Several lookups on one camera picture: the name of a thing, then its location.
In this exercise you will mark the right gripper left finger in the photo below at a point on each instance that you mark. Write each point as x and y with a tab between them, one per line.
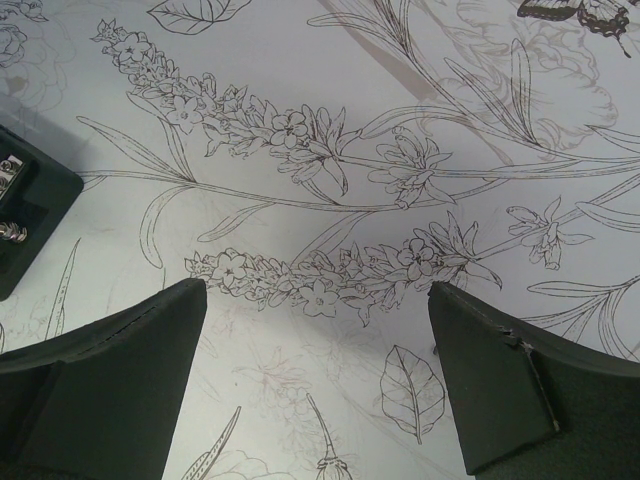
102	401

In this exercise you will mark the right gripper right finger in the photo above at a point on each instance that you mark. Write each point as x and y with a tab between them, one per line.
528	404

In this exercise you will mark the black fuse box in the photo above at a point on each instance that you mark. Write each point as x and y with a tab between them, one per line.
36	194

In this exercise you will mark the floral patterned mat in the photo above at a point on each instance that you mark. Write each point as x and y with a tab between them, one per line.
319	164

